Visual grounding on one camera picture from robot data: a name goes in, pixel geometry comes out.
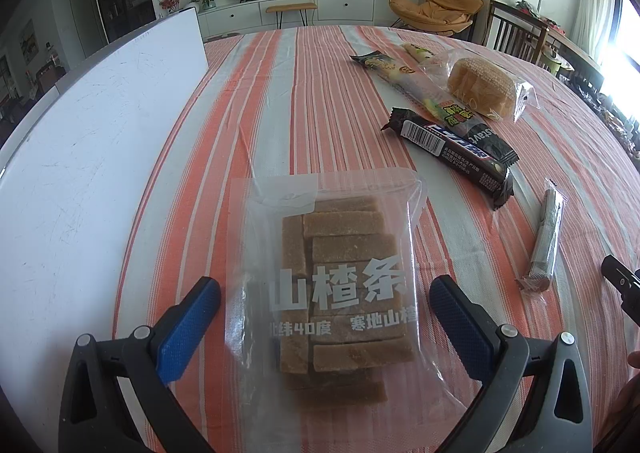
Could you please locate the white sheer curtain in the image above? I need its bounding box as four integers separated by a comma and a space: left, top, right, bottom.
570, 0, 618, 54

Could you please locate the orange lounge chair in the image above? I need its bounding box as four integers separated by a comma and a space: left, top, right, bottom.
389, 0, 485, 36

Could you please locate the small pale snack packet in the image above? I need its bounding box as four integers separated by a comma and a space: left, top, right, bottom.
402, 43, 437, 62

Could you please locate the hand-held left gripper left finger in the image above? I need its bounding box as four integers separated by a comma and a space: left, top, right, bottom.
59, 277, 222, 453

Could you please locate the bread in clear bag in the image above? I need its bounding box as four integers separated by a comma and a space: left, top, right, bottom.
417, 49, 541, 124

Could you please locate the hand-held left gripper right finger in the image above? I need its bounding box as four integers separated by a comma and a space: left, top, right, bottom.
429, 274, 593, 453

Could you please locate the long yellow snack packet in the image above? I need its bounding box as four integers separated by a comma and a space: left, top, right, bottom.
349, 50, 481, 128

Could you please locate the framed wall picture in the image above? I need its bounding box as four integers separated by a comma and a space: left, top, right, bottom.
19, 20, 38, 64

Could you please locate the white television cabinet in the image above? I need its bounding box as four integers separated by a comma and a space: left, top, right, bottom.
197, 0, 376, 36

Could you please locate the white cardboard box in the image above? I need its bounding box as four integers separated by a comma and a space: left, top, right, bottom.
0, 7, 210, 434

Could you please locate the person's right hand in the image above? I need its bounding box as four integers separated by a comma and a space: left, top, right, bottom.
614, 350, 640, 411

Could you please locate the black chocolate bar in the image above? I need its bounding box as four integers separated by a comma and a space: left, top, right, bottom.
382, 107, 516, 211

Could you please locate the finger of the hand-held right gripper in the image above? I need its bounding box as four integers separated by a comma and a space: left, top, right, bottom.
601, 255, 640, 326

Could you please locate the cluttered side table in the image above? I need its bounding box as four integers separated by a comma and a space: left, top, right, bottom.
515, 0, 640, 154

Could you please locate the striped orange tablecloth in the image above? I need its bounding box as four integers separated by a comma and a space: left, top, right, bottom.
112, 23, 640, 453

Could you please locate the clear bag of brown strips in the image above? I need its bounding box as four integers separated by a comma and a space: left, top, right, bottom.
222, 168, 468, 414

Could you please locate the dark wooden chair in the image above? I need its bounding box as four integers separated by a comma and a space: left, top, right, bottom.
482, 0, 548, 64

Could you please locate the black snack packet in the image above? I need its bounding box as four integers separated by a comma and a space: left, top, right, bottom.
462, 117, 521, 168

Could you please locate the wooden bench with black legs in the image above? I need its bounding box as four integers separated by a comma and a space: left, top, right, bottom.
265, 3, 317, 30

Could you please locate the silver stick in clear wrapper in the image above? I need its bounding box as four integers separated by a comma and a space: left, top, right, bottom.
515, 178, 567, 295

